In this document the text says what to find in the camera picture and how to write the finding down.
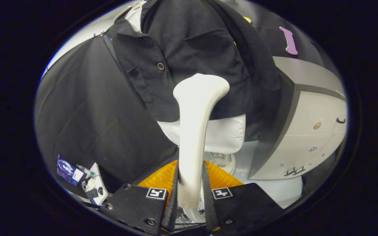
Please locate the grey cabinet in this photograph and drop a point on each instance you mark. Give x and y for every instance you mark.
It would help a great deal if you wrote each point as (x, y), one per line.
(307, 131)

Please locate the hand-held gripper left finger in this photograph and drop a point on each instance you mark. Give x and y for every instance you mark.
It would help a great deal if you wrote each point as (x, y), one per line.
(173, 203)

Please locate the clear bottle green cap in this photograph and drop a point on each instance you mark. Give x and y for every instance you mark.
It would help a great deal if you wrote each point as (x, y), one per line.
(84, 169)

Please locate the white mannequin torso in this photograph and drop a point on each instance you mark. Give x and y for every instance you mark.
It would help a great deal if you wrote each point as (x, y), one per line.
(225, 134)

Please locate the black suit jacket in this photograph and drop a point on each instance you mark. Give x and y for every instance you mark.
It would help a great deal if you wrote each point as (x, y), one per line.
(192, 42)

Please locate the white mannequin stand base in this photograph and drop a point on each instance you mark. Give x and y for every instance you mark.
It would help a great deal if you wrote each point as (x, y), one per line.
(225, 162)

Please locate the white power strip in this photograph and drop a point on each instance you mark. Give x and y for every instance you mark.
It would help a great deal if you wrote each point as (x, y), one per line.
(103, 197)

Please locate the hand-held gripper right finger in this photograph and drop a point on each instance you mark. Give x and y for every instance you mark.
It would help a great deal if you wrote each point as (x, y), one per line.
(207, 203)

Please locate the black power plug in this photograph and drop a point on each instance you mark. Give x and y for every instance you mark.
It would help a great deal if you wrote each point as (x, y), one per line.
(92, 193)

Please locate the black backdrop cloth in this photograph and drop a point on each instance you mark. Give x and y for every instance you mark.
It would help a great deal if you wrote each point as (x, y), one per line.
(84, 108)

